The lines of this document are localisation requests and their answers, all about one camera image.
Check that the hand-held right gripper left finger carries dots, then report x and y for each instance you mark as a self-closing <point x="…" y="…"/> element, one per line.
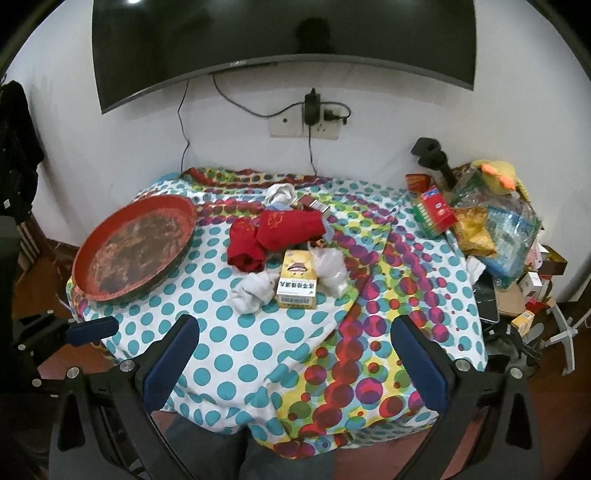
<point x="168" y="364"/>

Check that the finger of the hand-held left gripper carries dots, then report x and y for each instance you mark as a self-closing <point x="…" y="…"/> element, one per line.
<point x="92" y="330"/>

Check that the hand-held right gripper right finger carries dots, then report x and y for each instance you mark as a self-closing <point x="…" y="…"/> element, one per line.
<point x="420" y="364"/>

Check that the round red tray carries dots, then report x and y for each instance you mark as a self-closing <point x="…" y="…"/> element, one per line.
<point x="134" y="251"/>

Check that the white sock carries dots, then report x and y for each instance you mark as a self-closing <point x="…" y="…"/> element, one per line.
<point x="251" y="290"/>
<point x="282" y="193"/>

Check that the red sock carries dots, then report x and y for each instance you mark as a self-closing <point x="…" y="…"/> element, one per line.
<point x="244" y="251"/>
<point x="288" y="230"/>

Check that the yellow medicine box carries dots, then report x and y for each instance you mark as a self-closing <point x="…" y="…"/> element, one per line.
<point x="298" y="281"/>

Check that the light blue sock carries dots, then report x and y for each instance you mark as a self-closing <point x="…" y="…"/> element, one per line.
<point x="326" y="230"/>

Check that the red box with barcode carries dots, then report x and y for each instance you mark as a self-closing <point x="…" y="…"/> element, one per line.
<point x="315" y="204"/>

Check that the polka dot tablecloth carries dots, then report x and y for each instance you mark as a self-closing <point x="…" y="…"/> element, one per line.
<point x="258" y="350"/>

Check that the brown cardboard box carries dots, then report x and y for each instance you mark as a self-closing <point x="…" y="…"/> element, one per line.
<point x="510" y="300"/>

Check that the small yellow white box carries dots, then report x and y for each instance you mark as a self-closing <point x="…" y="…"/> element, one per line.
<point x="524" y="321"/>

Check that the black hanging clothing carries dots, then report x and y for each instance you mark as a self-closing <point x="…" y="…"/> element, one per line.
<point x="16" y="138"/>

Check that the golden snack packet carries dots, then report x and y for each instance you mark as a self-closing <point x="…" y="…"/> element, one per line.
<point x="475" y="230"/>

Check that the white metal stand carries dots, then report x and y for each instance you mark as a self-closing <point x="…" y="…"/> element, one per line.
<point x="567" y="332"/>

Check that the red and green box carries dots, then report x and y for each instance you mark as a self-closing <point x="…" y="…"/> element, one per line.
<point x="434" y="212"/>

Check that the large clear plastic bag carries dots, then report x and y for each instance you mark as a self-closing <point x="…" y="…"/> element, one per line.
<point x="512" y="235"/>

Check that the dark brown box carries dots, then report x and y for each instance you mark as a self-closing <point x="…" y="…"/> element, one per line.
<point x="554" y="265"/>

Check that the small red carton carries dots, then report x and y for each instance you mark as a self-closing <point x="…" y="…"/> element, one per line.
<point x="418" y="181"/>

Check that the yellow plush toy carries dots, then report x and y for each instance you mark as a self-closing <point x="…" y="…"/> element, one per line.
<point x="498" y="175"/>

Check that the black handheld gimbal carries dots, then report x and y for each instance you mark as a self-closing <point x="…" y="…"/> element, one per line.
<point x="431" y="154"/>

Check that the black power adapter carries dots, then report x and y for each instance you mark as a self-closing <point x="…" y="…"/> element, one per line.
<point x="311" y="108"/>

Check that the black television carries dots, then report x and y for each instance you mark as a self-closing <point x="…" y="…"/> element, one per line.
<point x="277" y="32"/>

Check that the white wall socket plate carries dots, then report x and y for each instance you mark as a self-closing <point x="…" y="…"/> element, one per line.
<point x="286" y="125"/>

